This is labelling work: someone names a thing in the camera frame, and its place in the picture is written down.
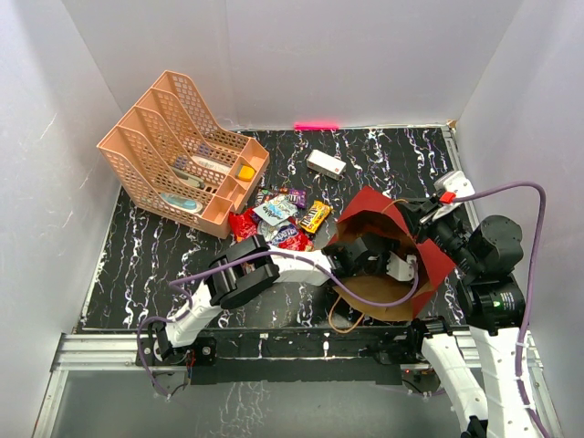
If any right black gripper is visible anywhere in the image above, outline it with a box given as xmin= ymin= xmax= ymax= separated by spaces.
xmin=394 ymin=194 xmax=481 ymax=274

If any red brown paper bag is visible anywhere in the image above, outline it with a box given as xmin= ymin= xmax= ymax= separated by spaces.
xmin=328 ymin=186 xmax=454 ymax=327

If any yellow peanut candy packet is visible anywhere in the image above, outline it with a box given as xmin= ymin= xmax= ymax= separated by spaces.
xmin=298 ymin=201 xmax=332 ymax=235

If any purple candy packet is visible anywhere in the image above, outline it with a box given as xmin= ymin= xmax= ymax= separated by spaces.
xmin=287 ymin=189 xmax=307 ymax=209

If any brown chocolate candy packet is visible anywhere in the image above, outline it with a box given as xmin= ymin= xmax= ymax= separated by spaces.
xmin=255 ymin=187 xmax=278 ymax=206

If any red candy bag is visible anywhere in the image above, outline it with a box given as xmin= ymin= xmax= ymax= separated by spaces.
xmin=228 ymin=208 xmax=314 ymax=252

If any silver blue snack wrapper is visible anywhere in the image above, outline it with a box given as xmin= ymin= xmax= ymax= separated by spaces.
xmin=257 ymin=221 xmax=297 ymax=245

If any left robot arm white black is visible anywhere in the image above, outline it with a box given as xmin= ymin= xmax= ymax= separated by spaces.
xmin=151 ymin=234 xmax=402 ymax=364

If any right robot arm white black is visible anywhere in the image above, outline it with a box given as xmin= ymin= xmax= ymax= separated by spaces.
xmin=398 ymin=192 xmax=548 ymax=437

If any small white red box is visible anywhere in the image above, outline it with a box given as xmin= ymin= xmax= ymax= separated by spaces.
xmin=307 ymin=150 xmax=347 ymax=181

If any orange yellow block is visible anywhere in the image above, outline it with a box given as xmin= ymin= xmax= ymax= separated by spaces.
xmin=235 ymin=164 xmax=256 ymax=182

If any white packet in organizer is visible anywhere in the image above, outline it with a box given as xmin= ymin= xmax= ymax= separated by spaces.
xmin=192 ymin=155 xmax=231 ymax=174

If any blue white item in organizer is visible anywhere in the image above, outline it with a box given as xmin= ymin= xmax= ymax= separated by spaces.
xmin=160 ymin=193 xmax=203 ymax=214

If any pink plastic file organizer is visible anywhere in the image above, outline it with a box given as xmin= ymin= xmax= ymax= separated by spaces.
xmin=98 ymin=70 xmax=269 ymax=238

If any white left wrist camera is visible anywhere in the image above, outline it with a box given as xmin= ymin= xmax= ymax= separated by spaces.
xmin=386 ymin=252 xmax=417 ymax=282

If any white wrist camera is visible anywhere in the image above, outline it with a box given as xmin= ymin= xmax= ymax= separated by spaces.
xmin=386 ymin=252 xmax=417 ymax=282
xmin=432 ymin=171 xmax=475 ymax=221

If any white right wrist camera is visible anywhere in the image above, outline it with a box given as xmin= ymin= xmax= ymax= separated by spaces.
xmin=432 ymin=171 xmax=475 ymax=221

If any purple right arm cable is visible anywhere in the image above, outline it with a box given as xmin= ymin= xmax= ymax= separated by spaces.
xmin=451 ymin=181 xmax=556 ymax=438

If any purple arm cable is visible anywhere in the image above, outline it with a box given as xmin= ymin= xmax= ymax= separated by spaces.
xmin=451 ymin=181 xmax=556 ymax=438
xmin=135 ymin=249 xmax=420 ymax=402

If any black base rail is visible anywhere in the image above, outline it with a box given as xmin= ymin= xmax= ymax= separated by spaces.
xmin=135 ymin=324 xmax=441 ymax=392

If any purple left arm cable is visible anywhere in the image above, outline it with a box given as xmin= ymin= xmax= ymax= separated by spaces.
xmin=135 ymin=249 xmax=420 ymax=402

